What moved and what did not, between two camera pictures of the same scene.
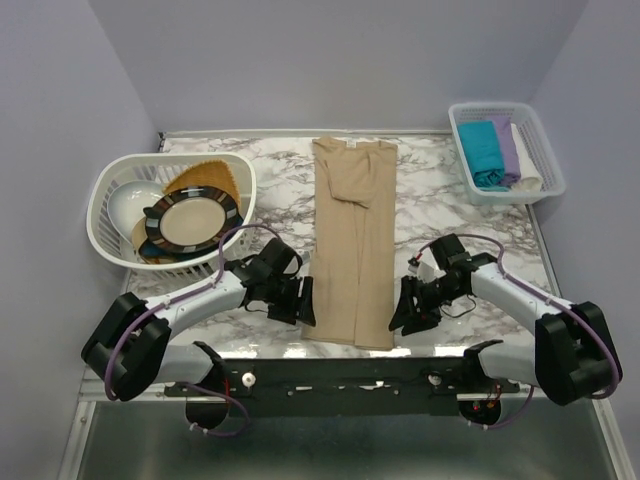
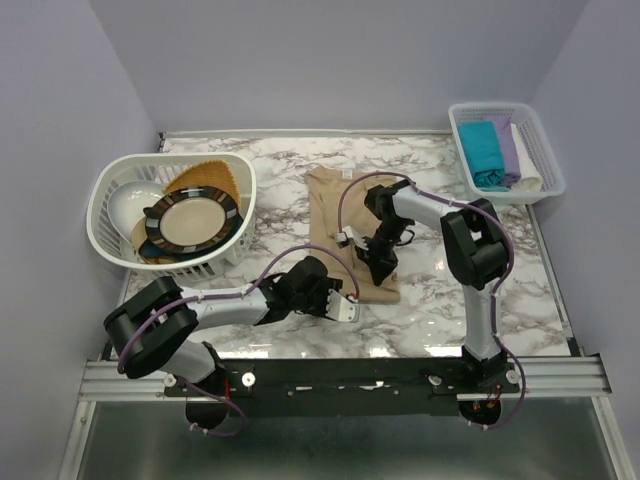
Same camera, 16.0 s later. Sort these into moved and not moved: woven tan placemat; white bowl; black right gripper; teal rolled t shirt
Moved: black right gripper
Not moved: woven tan placemat; teal rolled t shirt; white bowl
